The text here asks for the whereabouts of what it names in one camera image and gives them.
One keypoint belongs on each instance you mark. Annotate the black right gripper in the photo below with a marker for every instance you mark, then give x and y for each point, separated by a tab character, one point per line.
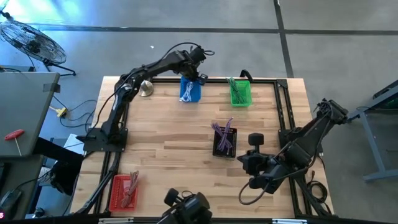
270	182

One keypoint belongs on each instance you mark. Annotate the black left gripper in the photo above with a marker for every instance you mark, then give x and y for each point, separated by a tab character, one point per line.
190	70

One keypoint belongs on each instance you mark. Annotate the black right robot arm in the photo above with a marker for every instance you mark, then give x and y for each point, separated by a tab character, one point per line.
311	137

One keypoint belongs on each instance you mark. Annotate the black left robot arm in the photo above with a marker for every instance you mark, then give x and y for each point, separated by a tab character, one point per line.
118	118

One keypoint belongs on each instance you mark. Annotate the blue plastic basket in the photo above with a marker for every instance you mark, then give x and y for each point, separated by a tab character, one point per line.
196	93

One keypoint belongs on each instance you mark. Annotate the green plastic basket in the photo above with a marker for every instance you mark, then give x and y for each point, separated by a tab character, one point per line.
245	93

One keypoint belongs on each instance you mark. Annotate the black plastic basket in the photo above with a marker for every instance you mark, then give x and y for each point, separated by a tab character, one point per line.
231	146

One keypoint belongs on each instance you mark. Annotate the white bulb lamp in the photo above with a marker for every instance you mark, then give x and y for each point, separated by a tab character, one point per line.
146	88

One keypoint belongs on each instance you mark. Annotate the grey steel stand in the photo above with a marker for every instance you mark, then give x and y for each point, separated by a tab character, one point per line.
373	146

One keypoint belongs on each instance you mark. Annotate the red plastic basket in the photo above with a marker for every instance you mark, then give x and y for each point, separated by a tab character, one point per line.
116	193

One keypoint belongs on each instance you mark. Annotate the white paper sheet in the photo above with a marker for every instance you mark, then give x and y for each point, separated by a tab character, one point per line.
74	143

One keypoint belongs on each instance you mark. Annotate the yellow power plug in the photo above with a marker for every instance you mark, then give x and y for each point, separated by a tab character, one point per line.
62	112

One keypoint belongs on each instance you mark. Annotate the black floor fan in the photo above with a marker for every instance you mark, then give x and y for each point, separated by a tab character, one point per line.
32	42

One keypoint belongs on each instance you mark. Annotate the grey side table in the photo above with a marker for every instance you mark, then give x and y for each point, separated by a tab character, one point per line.
25	109

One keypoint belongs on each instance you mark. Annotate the black computer mouse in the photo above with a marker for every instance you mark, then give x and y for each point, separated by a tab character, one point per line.
9	199

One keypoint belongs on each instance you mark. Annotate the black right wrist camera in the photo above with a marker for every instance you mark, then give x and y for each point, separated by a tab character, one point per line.
255	163

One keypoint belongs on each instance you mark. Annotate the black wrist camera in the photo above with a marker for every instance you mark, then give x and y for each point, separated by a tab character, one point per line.
255	163
197	53

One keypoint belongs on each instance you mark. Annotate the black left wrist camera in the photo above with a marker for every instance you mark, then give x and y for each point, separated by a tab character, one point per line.
197	53

